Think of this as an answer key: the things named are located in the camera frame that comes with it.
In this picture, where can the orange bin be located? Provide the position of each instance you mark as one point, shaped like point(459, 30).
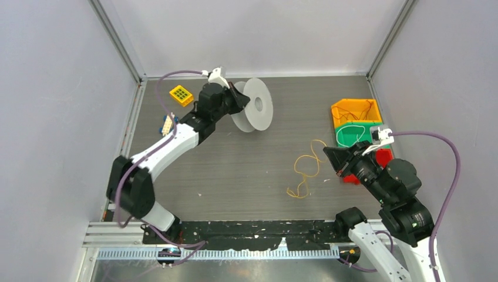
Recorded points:
point(355, 110)

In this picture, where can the translucent white spool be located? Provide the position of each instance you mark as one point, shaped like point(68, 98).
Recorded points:
point(258, 113)

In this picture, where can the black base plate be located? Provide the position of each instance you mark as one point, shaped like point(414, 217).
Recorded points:
point(254, 235)

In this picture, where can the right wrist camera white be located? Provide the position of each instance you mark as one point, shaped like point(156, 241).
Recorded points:
point(381, 136)

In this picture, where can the yellow block green studs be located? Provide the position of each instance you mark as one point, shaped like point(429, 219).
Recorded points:
point(181, 95)

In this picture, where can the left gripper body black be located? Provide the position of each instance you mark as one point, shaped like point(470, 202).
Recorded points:
point(226, 107)

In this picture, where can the red bin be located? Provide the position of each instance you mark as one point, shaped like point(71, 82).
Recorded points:
point(383, 157)

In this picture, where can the aluminium rail front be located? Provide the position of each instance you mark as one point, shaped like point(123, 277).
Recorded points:
point(114, 243)

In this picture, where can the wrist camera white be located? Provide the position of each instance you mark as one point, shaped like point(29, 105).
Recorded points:
point(217, 76)
point(381, 136)

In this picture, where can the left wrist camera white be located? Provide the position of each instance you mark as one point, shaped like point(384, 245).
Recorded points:
point(217, 76)

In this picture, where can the green bin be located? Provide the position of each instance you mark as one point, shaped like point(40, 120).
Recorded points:
point(351, 133)

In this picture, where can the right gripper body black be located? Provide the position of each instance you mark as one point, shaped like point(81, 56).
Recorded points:
point(363, 167)

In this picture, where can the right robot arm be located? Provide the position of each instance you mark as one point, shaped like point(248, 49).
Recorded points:
point(406, 219)

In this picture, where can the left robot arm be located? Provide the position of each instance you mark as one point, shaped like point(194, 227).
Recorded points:
point(131, 179)

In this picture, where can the white toy car blue wheels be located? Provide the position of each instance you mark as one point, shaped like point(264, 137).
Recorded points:
point(168, 122)

